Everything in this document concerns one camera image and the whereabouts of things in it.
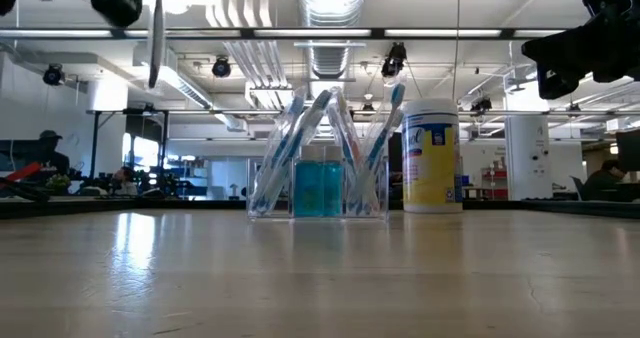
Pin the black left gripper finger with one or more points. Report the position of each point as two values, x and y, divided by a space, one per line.
120 0

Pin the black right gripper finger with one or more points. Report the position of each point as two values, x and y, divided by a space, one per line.
560 63

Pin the teal mouthwash bottle white cap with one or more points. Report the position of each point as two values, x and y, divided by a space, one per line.
307 193
332 193

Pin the black ceiling spotlight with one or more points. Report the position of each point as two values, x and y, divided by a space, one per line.
53 74
481 105
221 68

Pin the black computer monitor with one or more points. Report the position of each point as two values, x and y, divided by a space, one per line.
395 153
629 150
15 153

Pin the white round pillar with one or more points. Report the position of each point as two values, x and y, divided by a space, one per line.
525 168

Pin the person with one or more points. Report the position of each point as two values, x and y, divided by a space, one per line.
125 180
50 155
602 183

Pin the yellow white Lysol wipes canister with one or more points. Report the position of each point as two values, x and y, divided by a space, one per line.
430 178

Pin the red bar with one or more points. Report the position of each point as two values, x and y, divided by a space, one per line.
22 172

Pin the black overhead camera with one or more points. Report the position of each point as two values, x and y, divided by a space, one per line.
395 60

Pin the silver ventilation duct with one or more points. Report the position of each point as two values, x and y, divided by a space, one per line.
330 8

